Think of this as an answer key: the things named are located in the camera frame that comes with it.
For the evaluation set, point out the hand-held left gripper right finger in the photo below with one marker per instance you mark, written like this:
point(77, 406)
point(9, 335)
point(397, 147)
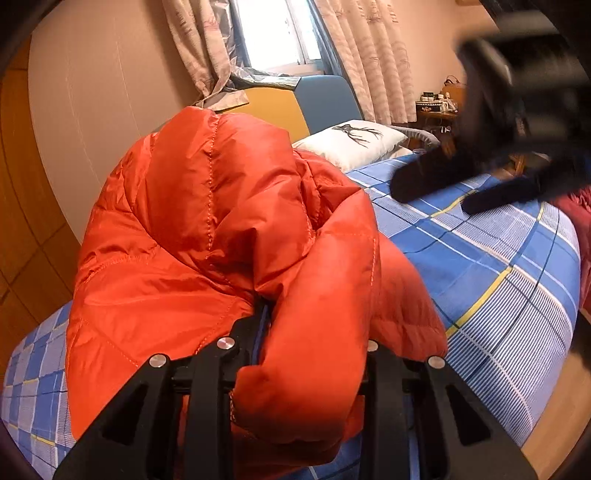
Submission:
point(383, 392)

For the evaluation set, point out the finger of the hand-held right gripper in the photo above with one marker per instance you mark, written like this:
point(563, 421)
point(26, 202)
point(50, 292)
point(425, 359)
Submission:
point(503, 194)
point(425, 175)

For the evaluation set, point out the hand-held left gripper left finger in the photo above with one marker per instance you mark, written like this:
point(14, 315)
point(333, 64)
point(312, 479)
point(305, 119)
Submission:
point(249, 332)

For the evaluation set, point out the orange puffer jacket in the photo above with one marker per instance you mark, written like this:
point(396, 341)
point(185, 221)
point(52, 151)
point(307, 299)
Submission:
point(184, 230)

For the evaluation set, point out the grey cushion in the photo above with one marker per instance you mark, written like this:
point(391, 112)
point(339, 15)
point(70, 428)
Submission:
point(415, 138)

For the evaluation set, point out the wooden nightstand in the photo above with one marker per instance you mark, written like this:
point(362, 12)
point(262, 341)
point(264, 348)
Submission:
point(434, 121)

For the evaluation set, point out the brown handbag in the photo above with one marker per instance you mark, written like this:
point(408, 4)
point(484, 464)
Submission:
point(453, 88)

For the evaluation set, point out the dark red cloth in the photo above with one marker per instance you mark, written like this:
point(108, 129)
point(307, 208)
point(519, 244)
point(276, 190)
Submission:
point(579, 221)

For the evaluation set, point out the white deer print pillow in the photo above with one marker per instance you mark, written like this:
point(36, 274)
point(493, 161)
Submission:
point(341, 147)

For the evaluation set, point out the blue plaid bed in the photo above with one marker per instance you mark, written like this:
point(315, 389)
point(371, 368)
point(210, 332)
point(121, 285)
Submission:
point(508, 300)

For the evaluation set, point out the yellow and blue headboard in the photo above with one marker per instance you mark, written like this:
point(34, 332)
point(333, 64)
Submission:
point(323, 106)

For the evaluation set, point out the beige patterned curtain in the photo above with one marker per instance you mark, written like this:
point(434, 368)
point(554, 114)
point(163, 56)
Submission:
point(198, 37)
point(369, 55)

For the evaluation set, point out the blue inner curtain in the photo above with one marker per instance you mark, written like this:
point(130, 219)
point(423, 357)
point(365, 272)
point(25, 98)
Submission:
point(328, 50)

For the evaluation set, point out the grey cloth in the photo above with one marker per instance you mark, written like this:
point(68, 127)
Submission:
point(268, 78)

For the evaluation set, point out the window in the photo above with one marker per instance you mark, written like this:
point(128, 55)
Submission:
point(277, 32)

